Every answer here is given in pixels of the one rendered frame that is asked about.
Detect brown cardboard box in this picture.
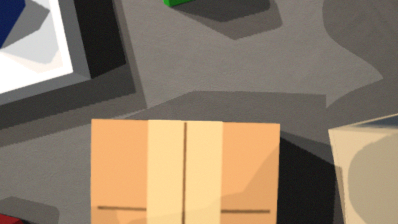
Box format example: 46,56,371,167
91,119,280,224

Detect green block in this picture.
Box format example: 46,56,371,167
163,0,192,7

